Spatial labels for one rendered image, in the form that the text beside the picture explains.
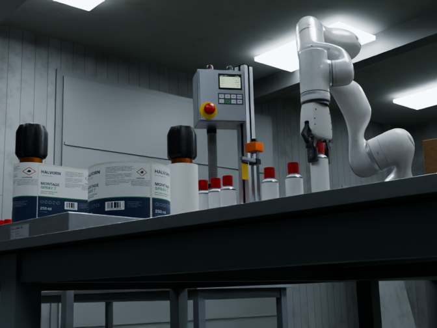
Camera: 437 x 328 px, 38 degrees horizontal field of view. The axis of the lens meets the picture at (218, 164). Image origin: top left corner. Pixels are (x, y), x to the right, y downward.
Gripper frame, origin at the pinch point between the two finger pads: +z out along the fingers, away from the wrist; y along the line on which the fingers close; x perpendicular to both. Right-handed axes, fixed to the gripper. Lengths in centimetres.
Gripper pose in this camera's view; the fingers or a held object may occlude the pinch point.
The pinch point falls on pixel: (318, 157)
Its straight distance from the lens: 181.1
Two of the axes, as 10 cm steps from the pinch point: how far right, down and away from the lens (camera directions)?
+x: 7.3, -1.6, -6.6
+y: -6.8, -1.3, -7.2
